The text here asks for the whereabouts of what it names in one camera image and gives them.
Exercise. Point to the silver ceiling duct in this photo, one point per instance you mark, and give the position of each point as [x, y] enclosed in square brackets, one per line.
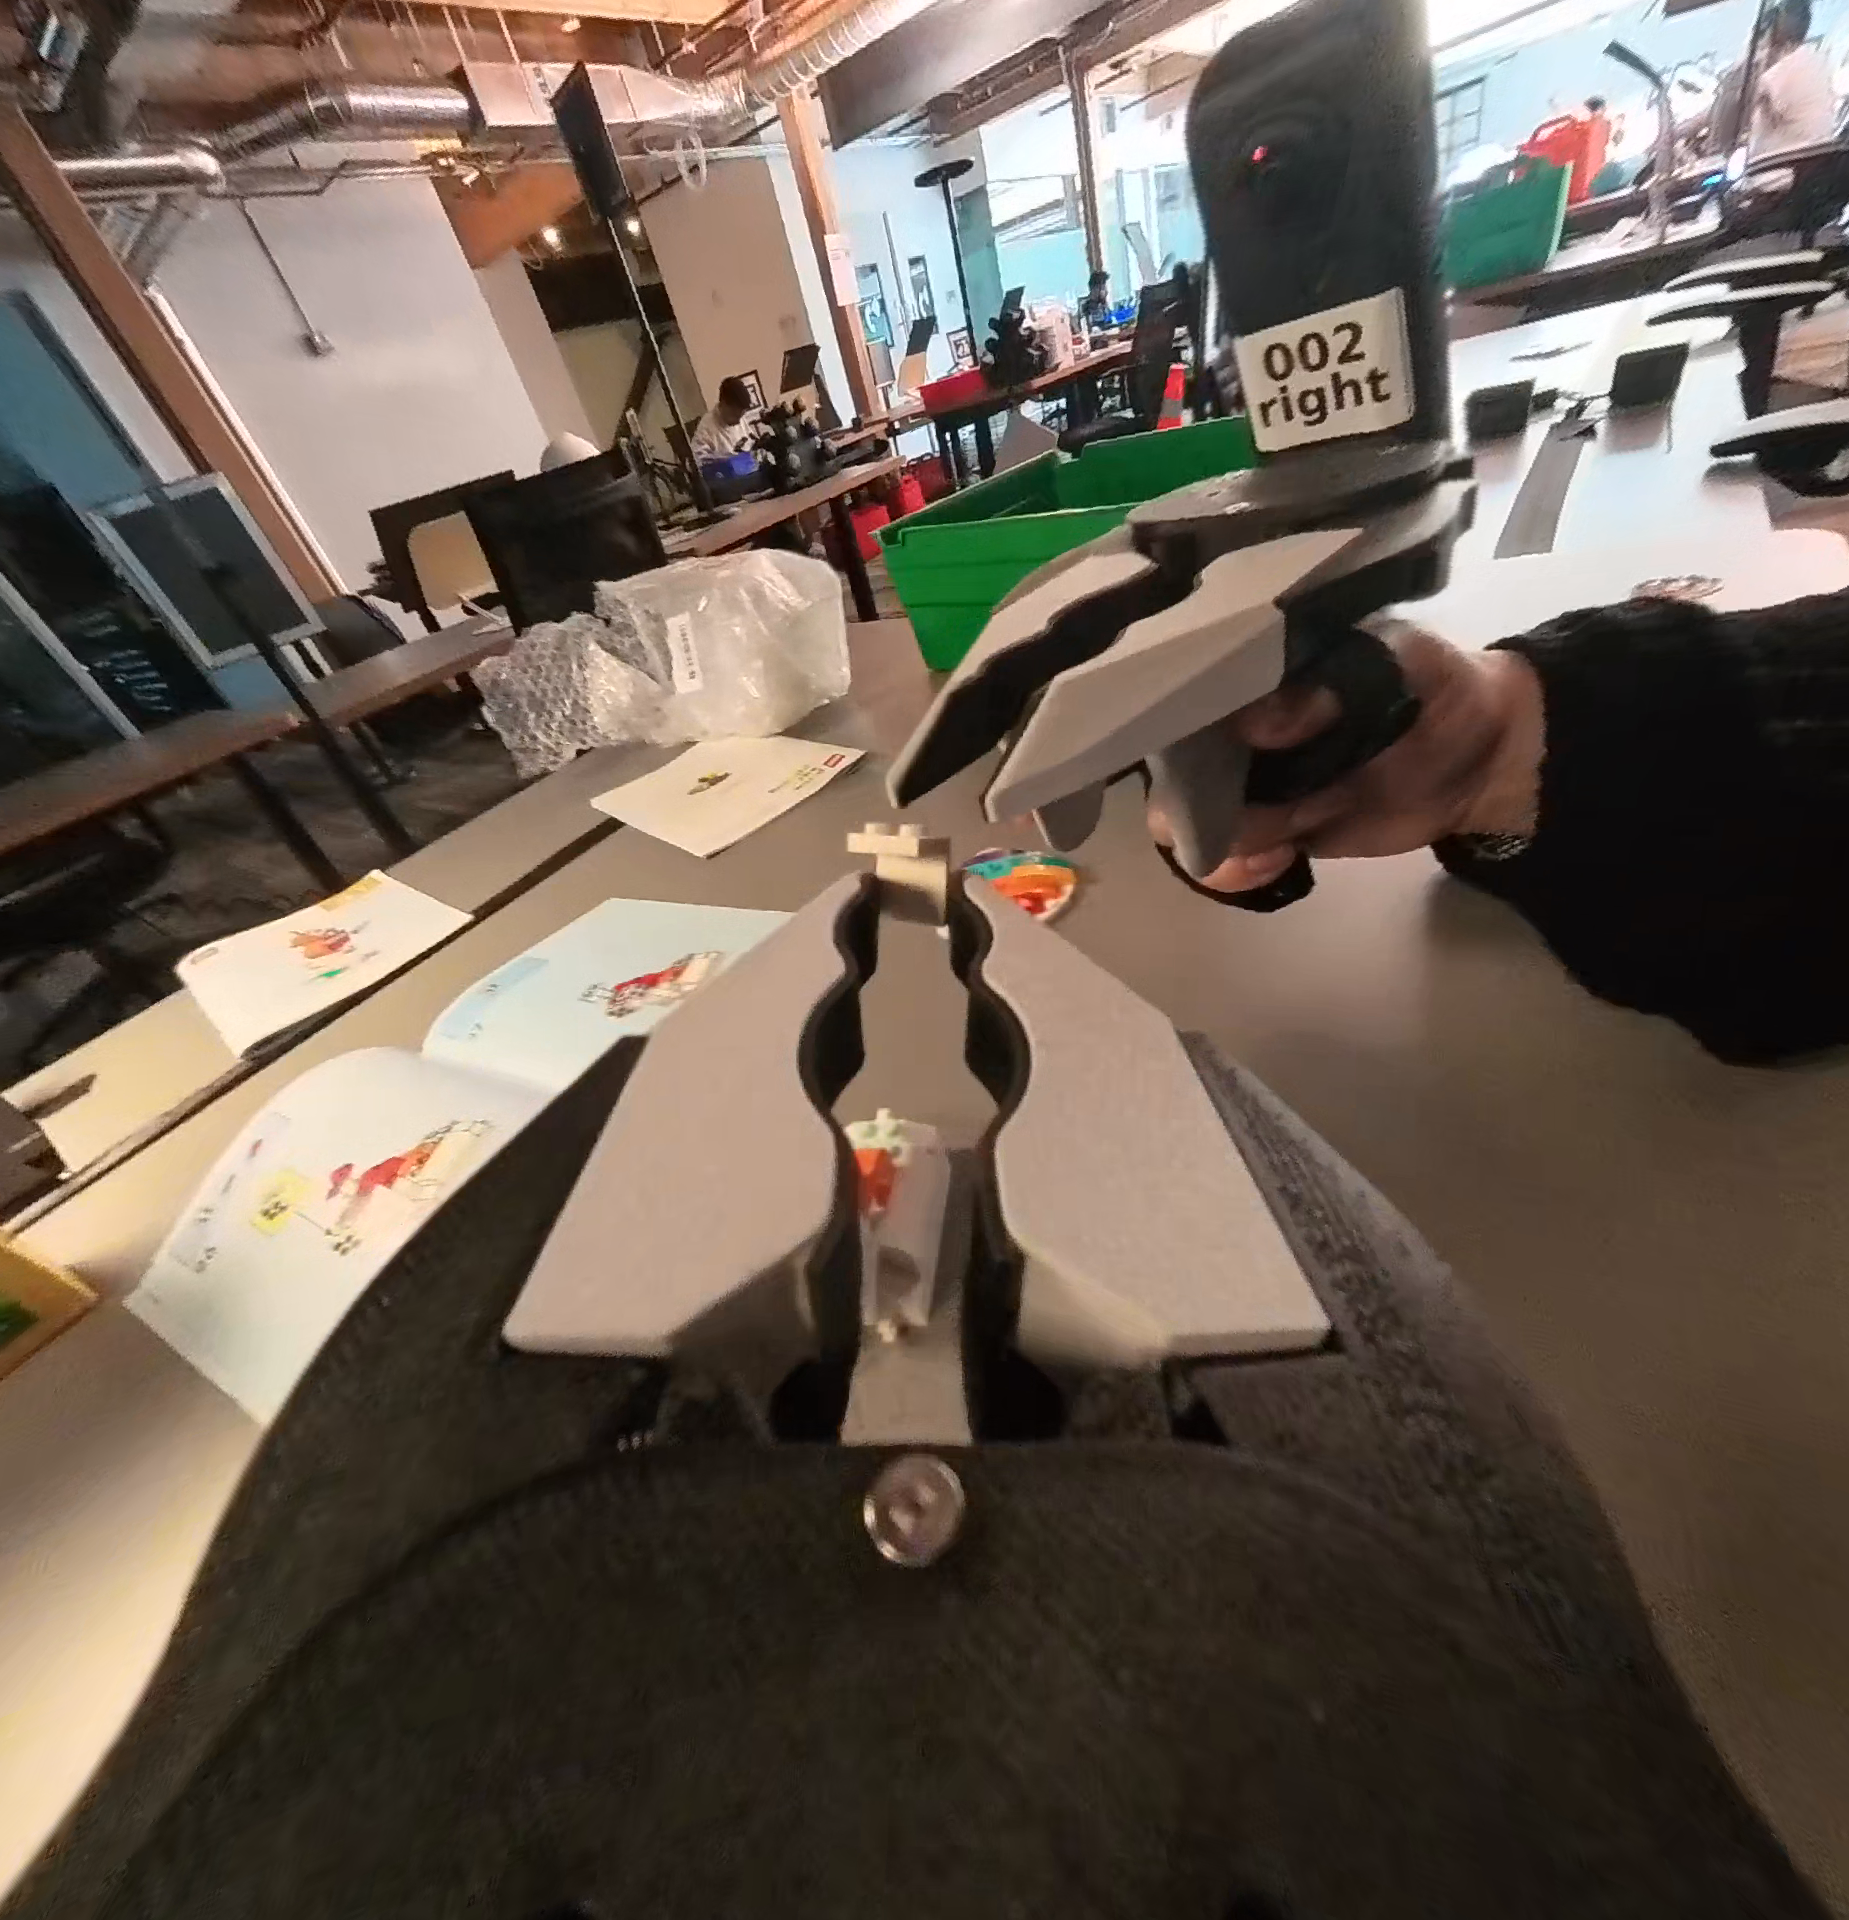
[264, 137]

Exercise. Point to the white closed booklet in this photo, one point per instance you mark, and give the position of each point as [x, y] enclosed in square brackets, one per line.
[728, 793]

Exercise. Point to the small picture booklet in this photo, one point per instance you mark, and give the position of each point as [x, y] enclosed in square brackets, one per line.
[313, 957]

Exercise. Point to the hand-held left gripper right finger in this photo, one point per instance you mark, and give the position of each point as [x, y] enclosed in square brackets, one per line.
[1135, 1169]

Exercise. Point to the hanging black monitor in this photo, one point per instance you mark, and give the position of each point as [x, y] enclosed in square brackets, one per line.
[589, 137]

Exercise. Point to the black chair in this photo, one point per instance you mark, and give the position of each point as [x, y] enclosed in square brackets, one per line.
[564, 541]

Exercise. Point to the red plastic bin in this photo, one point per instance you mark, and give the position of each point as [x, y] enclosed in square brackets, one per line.
[966, 395]

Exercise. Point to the person's right hand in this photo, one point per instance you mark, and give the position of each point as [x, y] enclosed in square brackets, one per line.
[1464, 750]

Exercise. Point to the white framed panel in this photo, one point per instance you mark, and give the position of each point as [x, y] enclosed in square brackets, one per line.
[214, 567]

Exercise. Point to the green plastic bin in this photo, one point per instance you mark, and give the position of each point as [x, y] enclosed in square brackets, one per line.
[1045, 527]

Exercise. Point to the small black box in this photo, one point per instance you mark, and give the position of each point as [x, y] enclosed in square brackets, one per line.
[1649, 375]
[1497, 405]

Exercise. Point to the round colourful sticker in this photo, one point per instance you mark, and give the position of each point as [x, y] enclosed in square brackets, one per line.
[1022, 884]

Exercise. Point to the white office chair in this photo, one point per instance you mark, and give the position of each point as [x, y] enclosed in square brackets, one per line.
[1795, 375]

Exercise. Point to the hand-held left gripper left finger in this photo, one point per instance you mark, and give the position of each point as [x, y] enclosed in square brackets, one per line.
[681, 1169]

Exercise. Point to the yellow lego set box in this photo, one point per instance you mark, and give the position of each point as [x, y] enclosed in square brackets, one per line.
[13, 1305]

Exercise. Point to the orange traffic cone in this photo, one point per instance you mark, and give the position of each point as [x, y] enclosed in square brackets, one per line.
[1168, 404]

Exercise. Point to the green fabric tote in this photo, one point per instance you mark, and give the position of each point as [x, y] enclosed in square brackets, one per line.
[1511, 228]

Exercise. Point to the dark wooden table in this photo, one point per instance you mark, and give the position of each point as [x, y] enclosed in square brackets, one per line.
[395, 670]
[110, 781]

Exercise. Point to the open instruction booklet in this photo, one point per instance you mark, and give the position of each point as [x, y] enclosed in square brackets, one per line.
[354, 1183]

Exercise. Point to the black floor lamp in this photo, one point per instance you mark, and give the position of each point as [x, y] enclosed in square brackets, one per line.
[960, 228]

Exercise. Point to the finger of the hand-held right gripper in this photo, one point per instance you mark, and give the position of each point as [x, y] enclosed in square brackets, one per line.
[1165, 672]
[962, 683]

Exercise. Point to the clear bubble wrap bag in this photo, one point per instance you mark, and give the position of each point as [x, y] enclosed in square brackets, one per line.
[681, 645]

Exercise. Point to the person's right forearm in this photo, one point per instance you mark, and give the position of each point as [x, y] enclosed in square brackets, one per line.
[1704, 814]

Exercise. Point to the white lego model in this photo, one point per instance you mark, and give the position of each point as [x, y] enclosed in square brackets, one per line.
[903, 872]

